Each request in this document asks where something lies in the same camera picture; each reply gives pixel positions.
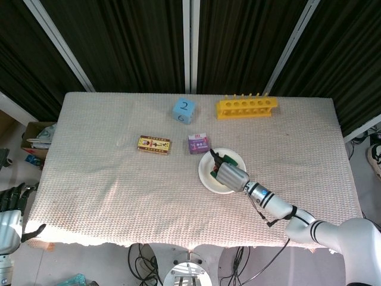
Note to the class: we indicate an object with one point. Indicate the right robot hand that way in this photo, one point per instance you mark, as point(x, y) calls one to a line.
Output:
point(230, 175)

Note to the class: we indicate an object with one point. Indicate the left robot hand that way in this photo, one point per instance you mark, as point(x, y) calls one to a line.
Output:
point(10, 214)

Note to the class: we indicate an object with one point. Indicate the green yellow sponge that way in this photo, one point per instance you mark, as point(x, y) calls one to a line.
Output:
point(230, 160)

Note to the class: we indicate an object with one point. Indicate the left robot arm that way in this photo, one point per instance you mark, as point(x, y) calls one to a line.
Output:
point(5, 269)

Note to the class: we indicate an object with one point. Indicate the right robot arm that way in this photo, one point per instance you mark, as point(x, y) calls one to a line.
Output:
point(312, 226)

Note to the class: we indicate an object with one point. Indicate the robot base column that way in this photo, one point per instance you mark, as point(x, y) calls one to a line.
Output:
point(187, 268)

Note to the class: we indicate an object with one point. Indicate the white round plate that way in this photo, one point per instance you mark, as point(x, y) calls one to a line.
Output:
point(208, 175)

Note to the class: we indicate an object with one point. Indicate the purple small box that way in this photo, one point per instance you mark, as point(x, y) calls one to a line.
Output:
point(199, 143)

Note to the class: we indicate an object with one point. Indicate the blue snack packet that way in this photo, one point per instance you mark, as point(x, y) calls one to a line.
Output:
point(33, 160)

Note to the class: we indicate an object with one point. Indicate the yellow test tube rack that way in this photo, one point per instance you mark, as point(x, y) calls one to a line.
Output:
point(247, 107)

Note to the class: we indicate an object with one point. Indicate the blue number cube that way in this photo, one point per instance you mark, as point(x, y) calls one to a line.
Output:
point(184, 110)

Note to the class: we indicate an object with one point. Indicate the white waffle tablecloth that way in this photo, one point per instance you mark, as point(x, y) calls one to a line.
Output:
point(149, 178)

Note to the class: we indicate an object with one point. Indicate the yellow red card box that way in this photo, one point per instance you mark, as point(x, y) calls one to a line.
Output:
point(154, 144)

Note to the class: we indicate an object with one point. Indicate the cardboard box with items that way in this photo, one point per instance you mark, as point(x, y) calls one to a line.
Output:
point(37, 135)

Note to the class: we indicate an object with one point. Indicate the teal plastic bag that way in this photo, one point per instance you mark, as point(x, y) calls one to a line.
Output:
point(74, 280)

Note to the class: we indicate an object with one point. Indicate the black white sneaker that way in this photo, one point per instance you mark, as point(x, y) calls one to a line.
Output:
point(374, 158)

